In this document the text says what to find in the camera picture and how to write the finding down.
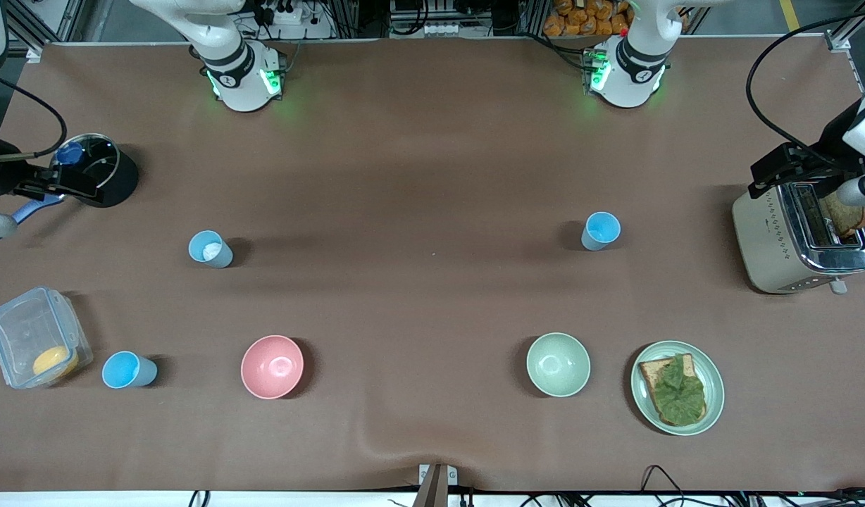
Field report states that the light blue plastic cup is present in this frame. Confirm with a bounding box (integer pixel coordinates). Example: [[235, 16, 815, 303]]
[[188, 230, 234, 269], [101, 351, 158, 389], [581, 211, 622, 251]]

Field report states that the beige chrome toaster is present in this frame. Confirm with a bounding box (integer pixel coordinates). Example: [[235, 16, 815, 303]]
[[731, 180, 865, 295]]

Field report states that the brown bread slice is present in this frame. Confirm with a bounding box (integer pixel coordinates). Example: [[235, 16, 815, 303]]
[[820, 192, 865, 239]]

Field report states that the clear plastic lidded container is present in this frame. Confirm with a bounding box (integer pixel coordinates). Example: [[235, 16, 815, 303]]
[[0, 286, 94, 389]]

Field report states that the yellow round fruit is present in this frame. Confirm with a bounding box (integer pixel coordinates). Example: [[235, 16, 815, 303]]
[[32, 346, 80, 382]]

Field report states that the pale green plate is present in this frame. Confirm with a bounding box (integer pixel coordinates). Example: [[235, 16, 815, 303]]
[[630, 341, 726, 437]]

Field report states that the brown toast slice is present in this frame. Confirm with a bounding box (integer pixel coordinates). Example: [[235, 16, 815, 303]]
[[638, 353, 708, 427]]

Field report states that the green lettuce leaf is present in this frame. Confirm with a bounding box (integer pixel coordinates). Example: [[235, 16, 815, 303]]
[[649, 354, 707, 426]]

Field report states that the bag of orange packets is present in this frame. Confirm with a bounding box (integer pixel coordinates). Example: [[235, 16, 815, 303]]
[[543, 0, 631, 38]]

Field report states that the pink bowl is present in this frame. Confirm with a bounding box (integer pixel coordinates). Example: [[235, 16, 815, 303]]
[[240, 334, 305, 400]]

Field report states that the pale green bowl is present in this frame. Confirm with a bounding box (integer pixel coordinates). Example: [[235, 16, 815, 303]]
[[525, 332, 592, 399]]

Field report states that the brown table cloth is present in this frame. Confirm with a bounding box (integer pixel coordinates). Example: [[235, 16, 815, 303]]
[[0, 39, 865, 494]]

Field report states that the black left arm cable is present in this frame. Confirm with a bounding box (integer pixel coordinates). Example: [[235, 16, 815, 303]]
[[745, 7, 865, 170]]

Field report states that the aluminium frame profile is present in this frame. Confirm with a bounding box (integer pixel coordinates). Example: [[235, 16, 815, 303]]
[[6, 0, 88, 64], [826, 0, 865, 54]]

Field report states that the thin black cable loop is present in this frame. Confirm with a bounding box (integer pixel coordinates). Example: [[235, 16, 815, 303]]
[[640, 464, 687, 498]]

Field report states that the grey metal camera bracket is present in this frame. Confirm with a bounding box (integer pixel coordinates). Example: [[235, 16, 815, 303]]
[[413, 463, 459, 507]]

